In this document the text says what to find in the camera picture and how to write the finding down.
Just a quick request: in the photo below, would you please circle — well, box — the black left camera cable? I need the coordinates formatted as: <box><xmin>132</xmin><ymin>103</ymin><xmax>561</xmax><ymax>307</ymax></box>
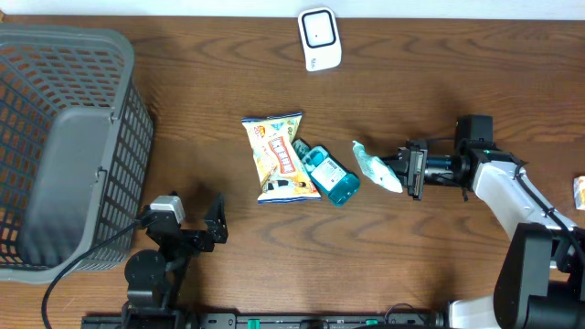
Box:
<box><xmin>40</xmin><ymin>218</ymin><xmax>143</xmax><ymax>329</ymax></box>

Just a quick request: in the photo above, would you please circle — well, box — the yellow red snack bag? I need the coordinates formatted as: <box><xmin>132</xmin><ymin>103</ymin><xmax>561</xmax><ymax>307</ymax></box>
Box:
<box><xmin>241</xmin><ymin>111</ymin><xmax>321</xmax><ymax>204</ymax></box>

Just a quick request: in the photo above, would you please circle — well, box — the small orange box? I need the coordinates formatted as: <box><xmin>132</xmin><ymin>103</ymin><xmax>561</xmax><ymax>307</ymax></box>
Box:
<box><xmin>573</xmin><ymin>175</ymin><xmax>585</xmax><ymax>210</ymax></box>

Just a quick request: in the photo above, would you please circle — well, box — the grey plastic shopping basket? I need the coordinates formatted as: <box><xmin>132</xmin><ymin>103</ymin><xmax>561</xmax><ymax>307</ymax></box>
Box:
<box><xmin>1</xmin><ymin>24</ymin><xmax>154</xmax><ymax>284</ymax></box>

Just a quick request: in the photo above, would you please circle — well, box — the light teal wipes packet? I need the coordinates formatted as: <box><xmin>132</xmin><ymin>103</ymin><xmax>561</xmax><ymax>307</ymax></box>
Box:
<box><xmin>352</xmin><ymin>141</ymin><xmax>403</xmax><ymax>194</ymax></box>

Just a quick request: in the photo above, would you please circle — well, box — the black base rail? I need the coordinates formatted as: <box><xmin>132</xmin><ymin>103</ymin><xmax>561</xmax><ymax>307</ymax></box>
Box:
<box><xmin>80</xmin><ymin>312</ymin><xmax>448</xmax><ymax>329</ymax></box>

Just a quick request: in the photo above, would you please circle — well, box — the teal mouthwash bottle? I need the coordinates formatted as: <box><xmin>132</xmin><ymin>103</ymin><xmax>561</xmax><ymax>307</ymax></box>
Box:
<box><xmin>292</xmin><ymin>139</ymin><xmax>360</xmax><ymax>207</ymax></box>

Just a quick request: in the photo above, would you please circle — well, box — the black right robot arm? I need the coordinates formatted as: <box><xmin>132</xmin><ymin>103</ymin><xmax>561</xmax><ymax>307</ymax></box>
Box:
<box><xmin>382</xmin><ymin>115</ymin><xmax>584</xmax><ymax>329</ymax></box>

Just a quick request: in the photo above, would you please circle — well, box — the white barcode scanner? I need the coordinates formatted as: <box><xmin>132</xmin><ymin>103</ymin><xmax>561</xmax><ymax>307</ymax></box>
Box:
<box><xmin>297</xmin><ymin>7</ymin><xmax>342</xmax><ymax>72</ymax></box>

